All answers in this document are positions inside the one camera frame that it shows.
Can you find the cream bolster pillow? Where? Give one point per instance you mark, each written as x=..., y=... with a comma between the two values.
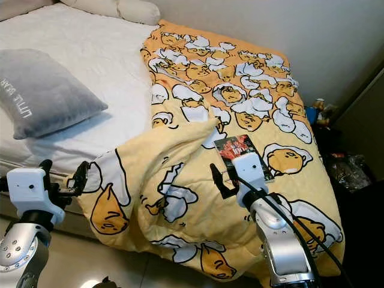
x=135, y=11

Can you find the grey wardrobe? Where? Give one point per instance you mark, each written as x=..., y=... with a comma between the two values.
x=360, y=132

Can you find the white quilted mattress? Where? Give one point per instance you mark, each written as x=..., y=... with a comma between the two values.
x=96, y=54

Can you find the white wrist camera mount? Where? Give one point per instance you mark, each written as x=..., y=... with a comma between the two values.
x=249, y=174
x=30, y=189

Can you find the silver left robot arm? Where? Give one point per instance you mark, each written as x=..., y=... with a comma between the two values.
x=24, y=258

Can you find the dark robot foot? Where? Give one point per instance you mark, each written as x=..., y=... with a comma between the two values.
x=109, y=283

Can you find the yellow cartoon egg quilt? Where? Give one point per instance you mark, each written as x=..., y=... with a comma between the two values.
x=186, y=150

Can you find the grey plush lettered pillow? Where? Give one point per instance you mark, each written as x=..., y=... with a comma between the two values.
x=48, y=90

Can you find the taupe pillow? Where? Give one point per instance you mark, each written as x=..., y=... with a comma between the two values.
x=18, y=7

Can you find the crumpled clear plastic bag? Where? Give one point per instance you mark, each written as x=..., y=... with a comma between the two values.
x=348, y=171

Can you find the red and black book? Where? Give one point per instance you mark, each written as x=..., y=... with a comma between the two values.
x=234, y=147

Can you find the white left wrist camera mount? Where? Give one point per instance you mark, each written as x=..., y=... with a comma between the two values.
x=30, y=189

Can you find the blue toy figure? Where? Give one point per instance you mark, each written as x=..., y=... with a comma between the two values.
x=315, y=114

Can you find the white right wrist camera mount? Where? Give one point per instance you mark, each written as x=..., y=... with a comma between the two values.
x=249, y=174

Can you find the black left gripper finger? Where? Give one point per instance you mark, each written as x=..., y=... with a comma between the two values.
x=80, y=176
x=44, y=165

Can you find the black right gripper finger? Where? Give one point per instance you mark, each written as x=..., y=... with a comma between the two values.
x=215, y=174

